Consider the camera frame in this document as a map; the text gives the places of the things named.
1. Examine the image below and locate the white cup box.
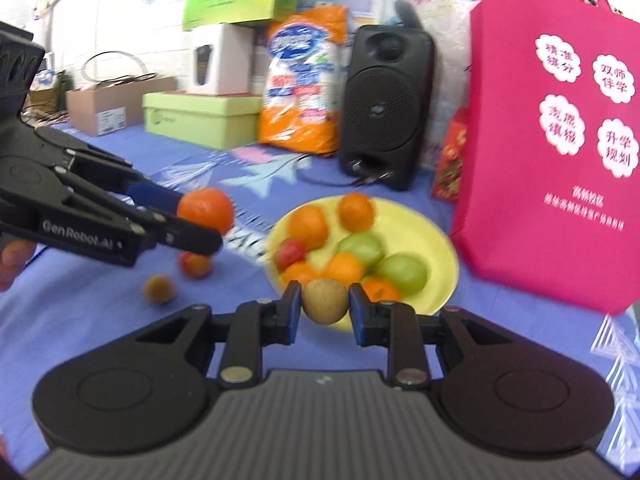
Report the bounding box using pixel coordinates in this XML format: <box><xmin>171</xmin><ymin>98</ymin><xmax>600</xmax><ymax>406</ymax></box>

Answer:
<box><xmin>186</xmin><ymin>23</ymin><xmax>255</xmax><ymax>96</ymax></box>

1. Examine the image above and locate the large stemmed mandarin orange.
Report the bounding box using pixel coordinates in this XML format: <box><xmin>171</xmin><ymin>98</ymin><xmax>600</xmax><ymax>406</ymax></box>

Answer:
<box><xmin>360</xmin><ymin>276</ymin><xmax>404</xmax><ymax>302</ymax></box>

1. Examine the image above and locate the yellow plastic plate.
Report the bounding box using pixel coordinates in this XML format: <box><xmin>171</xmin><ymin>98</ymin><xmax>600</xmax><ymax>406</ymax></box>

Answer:
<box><xmin>265</xmin><ymin>195</ymin><xmax>459</xmax><ymax>314</ymax></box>

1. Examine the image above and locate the blue patterned tablecloth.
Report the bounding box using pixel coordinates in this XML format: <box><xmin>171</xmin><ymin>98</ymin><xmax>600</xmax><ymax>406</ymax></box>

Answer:
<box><xmin>1</xmin><ymin>126</ymin><xmax>639</xmax><ymax>474</ymax></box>

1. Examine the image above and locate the black speaker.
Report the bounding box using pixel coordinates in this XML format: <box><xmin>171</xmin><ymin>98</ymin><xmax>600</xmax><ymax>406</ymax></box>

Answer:
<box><xmin>337</xmin><ymin>0</ymin><xmax>436</xmax><ymax>191</ymax></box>

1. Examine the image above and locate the brown cardboard box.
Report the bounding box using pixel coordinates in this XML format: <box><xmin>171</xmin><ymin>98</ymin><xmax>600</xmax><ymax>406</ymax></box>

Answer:
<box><xmin>65</xmin><ymin>76</ymin><xmax>177</xmax><ymax>136</ymax></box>

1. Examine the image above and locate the red gift box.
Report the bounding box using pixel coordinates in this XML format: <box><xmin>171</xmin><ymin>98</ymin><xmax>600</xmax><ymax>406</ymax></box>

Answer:
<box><xmin>432</xmin><ymin>107</ymin><xmax>469</xmax><ymax>203</ymax></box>

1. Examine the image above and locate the oblong orange fruit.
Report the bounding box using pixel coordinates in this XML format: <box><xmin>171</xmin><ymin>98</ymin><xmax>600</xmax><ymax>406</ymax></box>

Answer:
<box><xmin>286</xmin><ymin>205</ymin><xmax>329</xmax><ymax>250</ymax></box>

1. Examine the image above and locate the small red fruit back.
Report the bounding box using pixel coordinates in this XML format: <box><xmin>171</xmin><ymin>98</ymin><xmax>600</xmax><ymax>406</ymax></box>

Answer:
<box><xmin>179</xmin><ymin>252</ymin><xmax>213</xmax><ymax>280</ymax></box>

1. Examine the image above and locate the green mango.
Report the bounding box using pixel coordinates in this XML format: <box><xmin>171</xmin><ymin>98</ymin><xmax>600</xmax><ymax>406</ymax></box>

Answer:
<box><xmin>374</xmin><ymin>252</ymin><xmax>430</xmax><ymax>296</ymax></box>

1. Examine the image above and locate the pink non-woven tote bag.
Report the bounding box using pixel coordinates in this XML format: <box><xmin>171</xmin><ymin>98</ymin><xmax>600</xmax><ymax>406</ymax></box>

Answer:
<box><xmin>451</xmin><ymin>0</ymin><xmax>639</xmax><ymax>315</ymax></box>

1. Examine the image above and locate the light green shoe box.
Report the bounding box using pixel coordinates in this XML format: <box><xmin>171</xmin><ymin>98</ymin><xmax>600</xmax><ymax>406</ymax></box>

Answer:
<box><xmin>142</xmin><ymin>91</ymin><xmax>262</xmax><ymax>150</ymax></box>

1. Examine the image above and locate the black wire loop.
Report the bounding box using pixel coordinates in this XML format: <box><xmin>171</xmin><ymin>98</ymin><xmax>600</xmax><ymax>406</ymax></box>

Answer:
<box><xmin>79</xmin><ymin>50</ymin><xmax>158</xmax><ymax>86</ymax></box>

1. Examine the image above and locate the red tomato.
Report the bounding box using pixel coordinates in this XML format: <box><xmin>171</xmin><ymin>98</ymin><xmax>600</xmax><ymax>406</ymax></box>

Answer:
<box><xmin>272</xmin><ymin>238</ymin><xmax>307</xmax><ymax>273</ymax></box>

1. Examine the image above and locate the person's hand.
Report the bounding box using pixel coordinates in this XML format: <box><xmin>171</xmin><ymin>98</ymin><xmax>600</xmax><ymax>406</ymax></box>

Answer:
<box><xmin>0</xmin><ymin>240</ymin><xmax>36</xmax><ymax>292</ymax></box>

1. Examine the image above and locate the small brown longan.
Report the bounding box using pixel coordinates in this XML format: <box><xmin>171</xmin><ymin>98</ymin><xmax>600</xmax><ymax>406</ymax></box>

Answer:
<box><xmin>142</xmin><ymin>274</ymin><xmax>176</xmax><ymax>304</ymax></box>
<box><xmin>302</xmin><ymin>278</ymin><xmax>348</xmax><ymax>325</ymax></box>

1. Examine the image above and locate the green apple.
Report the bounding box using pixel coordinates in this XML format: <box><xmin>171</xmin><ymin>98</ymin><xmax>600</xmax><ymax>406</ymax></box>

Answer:
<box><xmin>334</xmin><ymin>231</ymin><xmax>386</xmax><ymax>271</ymax></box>

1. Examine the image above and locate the orange paper cup pack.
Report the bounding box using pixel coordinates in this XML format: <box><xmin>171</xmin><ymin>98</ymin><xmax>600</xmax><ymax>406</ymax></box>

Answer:
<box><xmin>257</xmin><ymin>6</ymin><xmax>347</xmax><ymax>155</ymax></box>

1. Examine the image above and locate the round orange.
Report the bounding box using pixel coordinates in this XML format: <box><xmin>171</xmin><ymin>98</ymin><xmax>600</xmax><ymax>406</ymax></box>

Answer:
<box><xmin>176</xmin><ymin>188</ymin><xmax>234</xmax><ymax>235</ymax></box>

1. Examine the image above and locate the black speaker cable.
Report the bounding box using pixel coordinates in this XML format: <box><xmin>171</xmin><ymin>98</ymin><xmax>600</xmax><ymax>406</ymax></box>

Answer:
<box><xmin>249</xmin><ymin>152</ymin><xmax>396</xmax><ymax>189</ymax></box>

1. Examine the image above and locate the small orange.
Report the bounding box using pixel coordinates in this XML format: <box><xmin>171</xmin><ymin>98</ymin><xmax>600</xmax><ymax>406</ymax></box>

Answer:
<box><xmin>321</xmin><ymin>252</ymin><xmax>366</xmax><ymax>287</ymax></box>
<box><xmin>280</xmin><ymin>261</ymin><xmax>322</xmax><ymax>287</ymax></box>

